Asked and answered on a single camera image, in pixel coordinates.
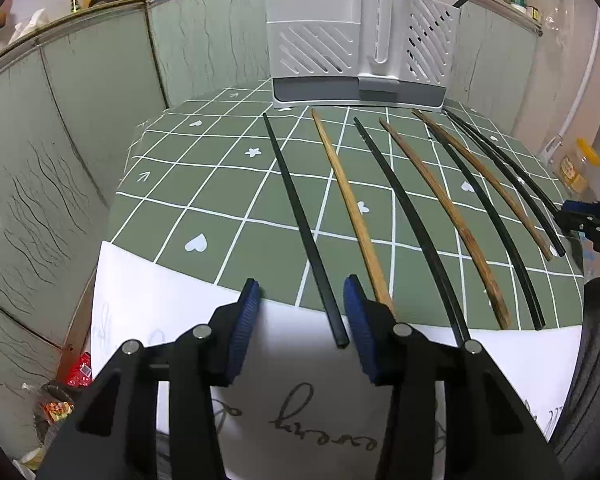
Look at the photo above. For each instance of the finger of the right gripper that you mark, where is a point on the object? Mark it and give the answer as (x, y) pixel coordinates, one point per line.
(581, 217)

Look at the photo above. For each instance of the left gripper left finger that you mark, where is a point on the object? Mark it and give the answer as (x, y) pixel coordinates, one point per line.
(112, 432)

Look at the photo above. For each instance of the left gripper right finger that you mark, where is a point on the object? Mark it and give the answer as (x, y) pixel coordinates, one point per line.
(452, 403)

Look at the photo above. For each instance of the brown wooden chopstick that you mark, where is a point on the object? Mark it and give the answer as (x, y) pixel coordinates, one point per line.
(371, 261)
(490, 283)
(544, 247)

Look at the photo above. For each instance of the yellow lid glass jar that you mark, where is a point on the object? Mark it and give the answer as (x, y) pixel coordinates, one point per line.
(572, 166)

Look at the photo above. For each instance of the red snack packet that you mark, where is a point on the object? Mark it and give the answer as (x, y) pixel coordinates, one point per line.
(80, 374)

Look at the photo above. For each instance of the white paper with writing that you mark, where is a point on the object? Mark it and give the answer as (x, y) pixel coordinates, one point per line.
(300, 409)

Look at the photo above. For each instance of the green grid table mat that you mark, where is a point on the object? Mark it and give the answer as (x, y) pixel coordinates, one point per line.
(203, 176)

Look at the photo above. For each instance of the white grey utensil holder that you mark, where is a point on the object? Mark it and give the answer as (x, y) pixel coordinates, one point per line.
(361, 52)

